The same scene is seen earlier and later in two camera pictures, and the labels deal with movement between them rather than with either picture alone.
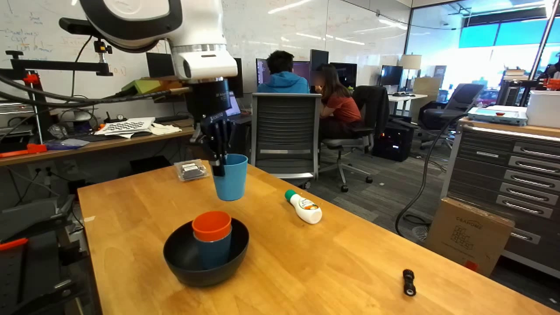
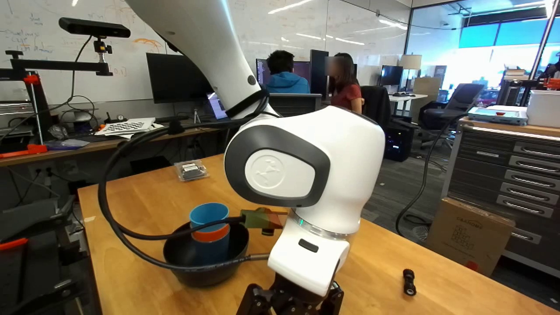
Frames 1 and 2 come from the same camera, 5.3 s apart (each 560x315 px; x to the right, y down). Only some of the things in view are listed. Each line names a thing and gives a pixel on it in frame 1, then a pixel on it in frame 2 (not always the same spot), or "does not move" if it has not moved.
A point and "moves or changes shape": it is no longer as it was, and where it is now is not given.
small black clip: [408, 282] does not move
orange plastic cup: [212, 226] does not move
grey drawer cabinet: [511, 170] does not move
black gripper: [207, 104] to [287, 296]
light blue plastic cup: [230, 186] moves or changes shape
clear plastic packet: [189, 170] does not move
